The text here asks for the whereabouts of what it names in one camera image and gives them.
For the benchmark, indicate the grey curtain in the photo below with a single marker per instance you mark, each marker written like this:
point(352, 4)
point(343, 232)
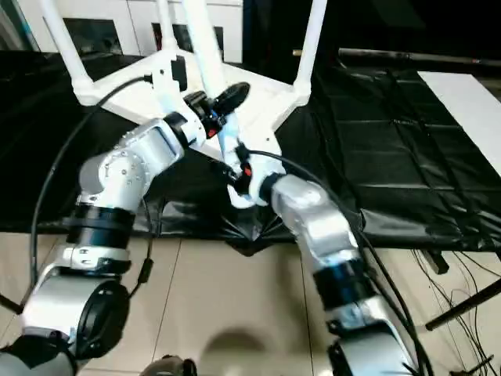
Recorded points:
point(15, 23)

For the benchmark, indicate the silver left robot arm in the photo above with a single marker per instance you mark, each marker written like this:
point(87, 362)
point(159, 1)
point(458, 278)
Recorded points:
point(129, 156)

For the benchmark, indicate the white flat sheet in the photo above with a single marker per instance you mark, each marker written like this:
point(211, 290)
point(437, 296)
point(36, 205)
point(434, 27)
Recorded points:
point(466, 105)

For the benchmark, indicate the black case with gold label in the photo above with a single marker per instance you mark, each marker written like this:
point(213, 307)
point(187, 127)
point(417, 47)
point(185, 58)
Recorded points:
point(270, 31)

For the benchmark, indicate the black stand leg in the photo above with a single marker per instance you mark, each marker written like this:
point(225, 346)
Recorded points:
point(462, 305)
point(438, 263)

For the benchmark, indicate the black long bar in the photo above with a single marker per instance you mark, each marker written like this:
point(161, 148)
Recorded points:
point(391, 55)

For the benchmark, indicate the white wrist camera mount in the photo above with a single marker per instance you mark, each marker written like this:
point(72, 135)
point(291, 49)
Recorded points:
point(266, 168)
point(168, 98)

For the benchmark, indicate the white cabinet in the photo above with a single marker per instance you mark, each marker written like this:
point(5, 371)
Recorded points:
point(137, 27)

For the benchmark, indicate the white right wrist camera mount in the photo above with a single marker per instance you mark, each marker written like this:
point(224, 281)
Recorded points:
point(266, 168)

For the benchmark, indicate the white plastic table top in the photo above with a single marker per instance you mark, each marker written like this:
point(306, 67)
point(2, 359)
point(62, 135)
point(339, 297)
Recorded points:
point(258, 105)

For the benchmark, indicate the black mat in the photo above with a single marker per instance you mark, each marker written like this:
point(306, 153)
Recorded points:
point(391, 156)

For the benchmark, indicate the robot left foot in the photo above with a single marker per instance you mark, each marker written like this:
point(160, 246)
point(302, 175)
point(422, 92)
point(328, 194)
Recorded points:
point(172, 368)

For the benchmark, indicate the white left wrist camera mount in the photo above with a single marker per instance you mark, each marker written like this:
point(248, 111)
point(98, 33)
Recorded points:
point(168, 98)

